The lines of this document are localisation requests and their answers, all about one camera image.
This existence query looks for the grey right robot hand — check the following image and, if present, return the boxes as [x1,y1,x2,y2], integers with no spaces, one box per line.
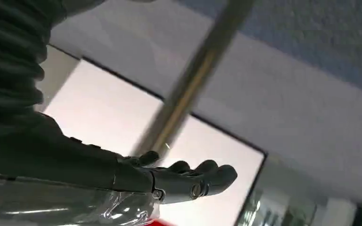
[0,111,238,226]

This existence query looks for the small red object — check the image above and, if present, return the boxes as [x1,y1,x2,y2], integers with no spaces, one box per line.
[150,218,178,226]

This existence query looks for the ribbed grey right arm sleeve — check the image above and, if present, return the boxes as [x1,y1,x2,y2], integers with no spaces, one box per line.
[0,0,107,121]

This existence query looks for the metal pole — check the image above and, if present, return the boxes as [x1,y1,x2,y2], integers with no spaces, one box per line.
[130,0,257,168]

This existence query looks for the glass partition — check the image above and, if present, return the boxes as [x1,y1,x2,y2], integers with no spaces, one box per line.
[235,154,362,226]

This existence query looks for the white panel with black frame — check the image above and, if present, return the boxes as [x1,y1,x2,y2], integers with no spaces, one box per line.
[43,57,268,226]

